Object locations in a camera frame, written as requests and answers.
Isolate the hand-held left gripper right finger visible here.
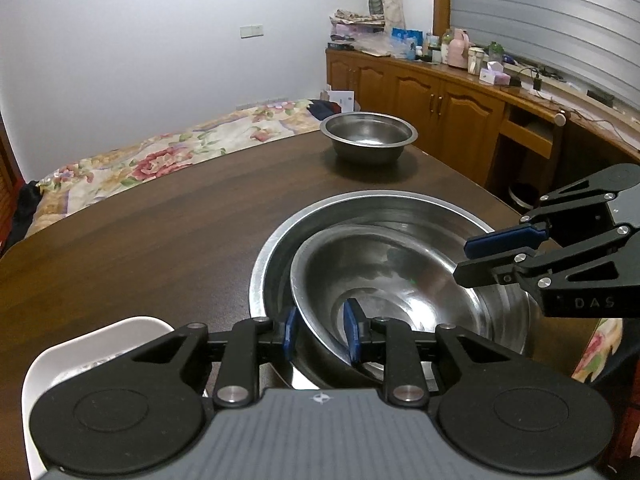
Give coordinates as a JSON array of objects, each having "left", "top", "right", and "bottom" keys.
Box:
[{"left": 344, "top": 297, "right": 512, "bottom": 409}]

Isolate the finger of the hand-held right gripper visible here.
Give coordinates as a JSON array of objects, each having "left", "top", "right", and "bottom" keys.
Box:
[
  {"left": 452, "top": 224, "right": 640, "bottom": 291},
  {"left": 464, "top": 164, "right": 640, "bottom": 257}
]

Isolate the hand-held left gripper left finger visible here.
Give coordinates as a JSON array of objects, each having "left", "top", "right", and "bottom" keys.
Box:
[{"left": 132, "top": 307, "right": 301, "bottom": 409}]

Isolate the medium steel bowl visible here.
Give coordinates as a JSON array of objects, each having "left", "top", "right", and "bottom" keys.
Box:
[{"left": 289, "top": 225, "right": 543, "bottom": 376}]

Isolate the large steel bowl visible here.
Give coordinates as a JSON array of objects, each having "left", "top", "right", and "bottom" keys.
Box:
[{"left": 248, "top": 190, "right": 546, "bottom": 392}]

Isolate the floral white square plate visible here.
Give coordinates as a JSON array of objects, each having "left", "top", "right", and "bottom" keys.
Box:
[{"left": 22, "top": 316, "right": 176, "bottom": 461}]

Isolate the steel trash bin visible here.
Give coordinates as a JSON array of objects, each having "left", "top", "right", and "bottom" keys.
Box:
[{"left": 508, "top": 182, "right": 542, "bottom": 213}]

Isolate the white tissue box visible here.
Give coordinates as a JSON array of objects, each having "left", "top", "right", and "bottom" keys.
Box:
[{"left": 478, "top": 61, "right": 512, "bottom": 86}]

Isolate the small steel bowl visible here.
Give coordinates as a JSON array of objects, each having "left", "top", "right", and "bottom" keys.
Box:
[{"left": 319, "top": 112, "right": 419, "bottom": 163}]

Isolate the wooden cabinet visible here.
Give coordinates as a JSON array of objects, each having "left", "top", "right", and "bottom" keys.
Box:
[{"left": 325, "top": 46, "right": 640, "bottom": 241}]

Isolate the pink thermos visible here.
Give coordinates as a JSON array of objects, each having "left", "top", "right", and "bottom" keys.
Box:
[{"left": 448, "top": 29, "right": 474, "bottom": 67}]

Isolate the cluster of small bottles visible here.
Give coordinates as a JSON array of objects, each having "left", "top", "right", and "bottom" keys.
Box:
[{"left": 422, "top": 30, "right": 451, "bottom": 64}]

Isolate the white paper card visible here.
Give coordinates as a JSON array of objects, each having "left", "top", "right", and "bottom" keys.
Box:
[{"left": 320, "top": 87, "right": 356, "bottom": 112}]

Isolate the floral blanket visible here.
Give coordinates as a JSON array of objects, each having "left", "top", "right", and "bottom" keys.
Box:
[{"left": 25, "top": 99, "right": 623, "bottom": 386}]

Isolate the dark blue cloth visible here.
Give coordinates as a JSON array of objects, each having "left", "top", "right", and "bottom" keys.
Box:
[{"left": 306, "top": 100, "right": 342, "bottom": 121}]

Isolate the blue and white packet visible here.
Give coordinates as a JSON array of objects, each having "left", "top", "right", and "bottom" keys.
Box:
[{"left": 391, "top": 27, "right": 423, "bottom": 59}]

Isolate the grey window blind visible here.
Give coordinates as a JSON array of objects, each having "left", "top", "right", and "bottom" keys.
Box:
[{"left": 447, "top": 0, "right": 640, "bottom": 113}]

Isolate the stack of newspapers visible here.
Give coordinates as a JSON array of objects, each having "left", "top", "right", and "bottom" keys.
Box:
[{"left": 330, "top": 8, "right": 386, "bottom": 29}]

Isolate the dark clothing pile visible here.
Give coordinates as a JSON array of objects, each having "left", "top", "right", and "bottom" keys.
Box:
[{"left": 0, "top": 180, "right": 41, "bottom": 256}]

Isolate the wooden louvered wardrobe door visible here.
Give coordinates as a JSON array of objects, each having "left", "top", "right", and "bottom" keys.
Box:
[{"left": 0, "top": 115, "right": 23, "bottom": 196}]

